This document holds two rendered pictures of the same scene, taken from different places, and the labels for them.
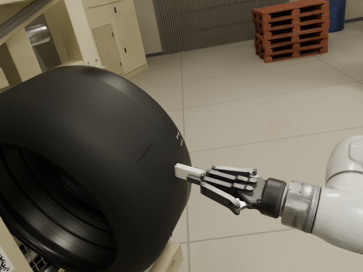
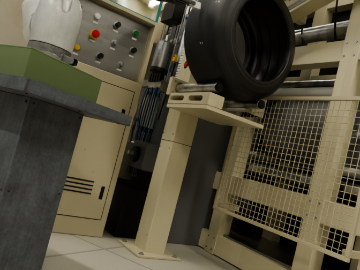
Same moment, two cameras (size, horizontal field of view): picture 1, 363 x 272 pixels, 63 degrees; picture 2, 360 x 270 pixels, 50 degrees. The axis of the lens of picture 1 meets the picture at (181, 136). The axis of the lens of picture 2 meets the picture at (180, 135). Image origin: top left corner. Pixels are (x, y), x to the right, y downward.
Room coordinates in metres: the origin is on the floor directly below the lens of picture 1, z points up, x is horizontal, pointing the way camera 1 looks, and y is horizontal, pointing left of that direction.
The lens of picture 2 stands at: (1.35, -1.52, 0.54)
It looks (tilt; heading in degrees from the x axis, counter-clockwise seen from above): 3 degrees up; 115
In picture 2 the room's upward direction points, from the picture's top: 14 degrees clockwise
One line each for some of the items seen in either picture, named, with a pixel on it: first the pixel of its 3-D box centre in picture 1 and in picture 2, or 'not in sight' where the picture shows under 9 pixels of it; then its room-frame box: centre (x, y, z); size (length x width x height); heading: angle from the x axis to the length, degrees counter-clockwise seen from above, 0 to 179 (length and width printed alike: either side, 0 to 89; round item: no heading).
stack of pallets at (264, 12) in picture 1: (289, 30); not in sight; (5.62, -2.33, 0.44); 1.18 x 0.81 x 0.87; 86
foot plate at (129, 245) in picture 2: not in sight; (149, 248); (0.43, 0.44, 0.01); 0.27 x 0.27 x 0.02; 57
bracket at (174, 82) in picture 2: not in sight; (199, 96); (0.50, 0.42, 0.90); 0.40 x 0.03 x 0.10; 57
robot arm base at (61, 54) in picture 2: not in sight; (52, 56); (0.30, -0.49, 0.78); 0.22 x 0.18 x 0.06; 0
